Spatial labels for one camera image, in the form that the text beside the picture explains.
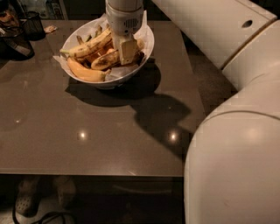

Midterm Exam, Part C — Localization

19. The green-stemmed back banana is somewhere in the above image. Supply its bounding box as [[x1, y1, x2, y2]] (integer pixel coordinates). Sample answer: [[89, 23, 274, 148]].
[[76, 26, 102, 45]]

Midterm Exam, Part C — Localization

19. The perforated clog shoe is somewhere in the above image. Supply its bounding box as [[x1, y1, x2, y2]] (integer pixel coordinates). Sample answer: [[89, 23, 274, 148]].
[[53, 176, 76, 208], [15, 177, 39, 217]]

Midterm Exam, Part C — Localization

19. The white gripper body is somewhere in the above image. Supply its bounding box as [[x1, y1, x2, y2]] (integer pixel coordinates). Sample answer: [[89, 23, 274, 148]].
[[105, 0, 144, 36]]

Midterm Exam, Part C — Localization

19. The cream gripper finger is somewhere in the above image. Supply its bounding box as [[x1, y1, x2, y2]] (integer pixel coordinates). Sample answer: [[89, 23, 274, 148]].
[[111, 31, 119, 50], [118, 34, 137, 65]]

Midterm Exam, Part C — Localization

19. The right perforated clog shoe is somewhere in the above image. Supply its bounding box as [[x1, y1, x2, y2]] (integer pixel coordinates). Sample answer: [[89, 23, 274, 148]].
[[53, 176, 76, 208]]

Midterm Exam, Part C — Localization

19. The left perforated clog shoe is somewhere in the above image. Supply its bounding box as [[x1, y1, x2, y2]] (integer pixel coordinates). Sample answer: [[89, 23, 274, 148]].
[[15, 177, 39, 217]]

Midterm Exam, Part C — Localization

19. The black mesh pen cup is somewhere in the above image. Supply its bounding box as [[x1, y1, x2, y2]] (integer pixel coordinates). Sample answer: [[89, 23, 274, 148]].
[[19, 11, 46, 41]]

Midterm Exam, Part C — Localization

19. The white paper liner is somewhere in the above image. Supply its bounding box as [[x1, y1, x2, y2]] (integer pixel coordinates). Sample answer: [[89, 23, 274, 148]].
[[54, 12, 154, 88]]

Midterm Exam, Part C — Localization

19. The yellow front banana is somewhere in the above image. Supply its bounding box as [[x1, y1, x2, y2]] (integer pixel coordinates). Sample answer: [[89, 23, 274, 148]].
[[66, 58, 111, 82]]

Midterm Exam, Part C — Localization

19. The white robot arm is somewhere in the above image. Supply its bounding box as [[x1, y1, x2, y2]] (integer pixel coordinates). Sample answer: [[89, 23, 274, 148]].
[[152, 0, 280, 224]]

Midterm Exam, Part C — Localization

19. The long spotted top banana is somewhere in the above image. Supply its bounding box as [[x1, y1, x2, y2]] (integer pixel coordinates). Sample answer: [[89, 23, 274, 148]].
[[59, 28, 112, 58]]

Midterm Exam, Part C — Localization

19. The small wrapper on table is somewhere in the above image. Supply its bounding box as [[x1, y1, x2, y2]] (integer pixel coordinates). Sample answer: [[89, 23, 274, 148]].
[[44, 25, 57, 34]]

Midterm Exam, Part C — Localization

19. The white bowl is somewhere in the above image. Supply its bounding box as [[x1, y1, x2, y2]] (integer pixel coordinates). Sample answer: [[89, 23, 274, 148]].
[[59, 13, 154, 89]]

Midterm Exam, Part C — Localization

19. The dark mesh tray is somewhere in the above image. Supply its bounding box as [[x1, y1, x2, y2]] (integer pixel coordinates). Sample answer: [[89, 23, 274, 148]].
[[0, 27, 34, 60]]

